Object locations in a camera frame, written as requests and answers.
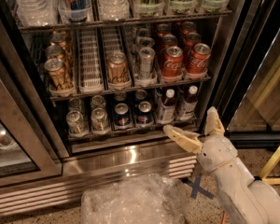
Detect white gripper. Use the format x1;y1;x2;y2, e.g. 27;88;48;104
163;106;238;173

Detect coke can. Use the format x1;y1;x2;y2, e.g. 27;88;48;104
161;35;177;49
161;46;183;77
156;23;171;37
178;21;197;35
186;43;211;74
183;32;201;49

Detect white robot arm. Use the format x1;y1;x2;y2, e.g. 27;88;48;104
163;107;280;224

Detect open fridge glass door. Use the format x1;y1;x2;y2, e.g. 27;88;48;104
204;0;280;149

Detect front right pepsi can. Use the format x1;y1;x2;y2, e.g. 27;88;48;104
136;101;152;125

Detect pepsi can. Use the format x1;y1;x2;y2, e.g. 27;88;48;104
136;101;152;125
115;103;131;127

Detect front left pepsi can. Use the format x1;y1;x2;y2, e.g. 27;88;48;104
115;103;131;127

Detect front silver slim can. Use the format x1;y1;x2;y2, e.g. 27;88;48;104
138;47;155;80

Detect silver slim can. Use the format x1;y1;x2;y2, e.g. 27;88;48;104
136;36;155;48
135;28;151;37
138;47;155;80

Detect green-silver can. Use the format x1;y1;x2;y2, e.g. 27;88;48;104
66;110;88;136
91;108;110;133

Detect lone gold can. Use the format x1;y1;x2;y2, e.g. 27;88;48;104
107;50;130;84

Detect rear silver slim can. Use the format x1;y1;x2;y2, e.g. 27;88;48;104
135;28;151;37

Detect front left green-silver can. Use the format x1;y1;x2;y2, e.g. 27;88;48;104
66;110;88;136

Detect front gold can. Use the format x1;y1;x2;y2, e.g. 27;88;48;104
44;58;73;91

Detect steel fridge bottom grille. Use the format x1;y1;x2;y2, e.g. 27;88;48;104
0;139;197;217

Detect rear gold can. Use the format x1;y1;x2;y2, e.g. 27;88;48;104
49;33;70;52

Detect middle gold can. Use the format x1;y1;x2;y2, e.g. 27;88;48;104
45;45;67;63

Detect left fridge door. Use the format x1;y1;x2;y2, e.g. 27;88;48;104
0;45;63;189

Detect red bull can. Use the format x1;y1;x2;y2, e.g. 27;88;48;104
62;0;91;22

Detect right bottled drink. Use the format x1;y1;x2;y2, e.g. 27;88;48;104
176;85;198;121

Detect bottled drink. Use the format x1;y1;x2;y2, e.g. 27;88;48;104
157;89;176;124
176;85;198;121

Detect left bottled drink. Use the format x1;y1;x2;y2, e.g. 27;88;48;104
157;89;176;124

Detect blue tape cross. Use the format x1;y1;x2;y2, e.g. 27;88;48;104
184;175;214;200

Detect yellow stand with clamp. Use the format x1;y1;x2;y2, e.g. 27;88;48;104
259;146;280;186

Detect clear plastic wrapped bundle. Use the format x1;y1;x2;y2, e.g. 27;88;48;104
80;174;187;224

